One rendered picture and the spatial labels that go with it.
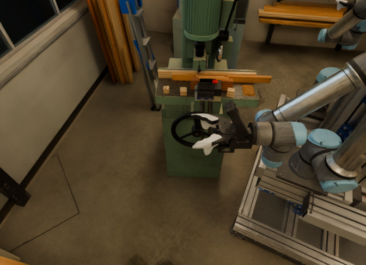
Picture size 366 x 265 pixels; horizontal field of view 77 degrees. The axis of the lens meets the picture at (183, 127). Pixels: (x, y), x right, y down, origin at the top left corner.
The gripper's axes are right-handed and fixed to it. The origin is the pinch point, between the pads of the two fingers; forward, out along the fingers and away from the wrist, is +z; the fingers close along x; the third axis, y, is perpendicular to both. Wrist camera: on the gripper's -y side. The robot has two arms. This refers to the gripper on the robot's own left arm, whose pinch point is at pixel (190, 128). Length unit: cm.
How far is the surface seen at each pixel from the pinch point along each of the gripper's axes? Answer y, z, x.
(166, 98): 28, 12, 59
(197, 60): 8, -6, 67
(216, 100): 21, -15, 48
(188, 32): -8, 0, 64
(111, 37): 38, 78, 189
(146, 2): 34, 59, 329
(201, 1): -23, -6, 59
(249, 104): 30, -36, 57
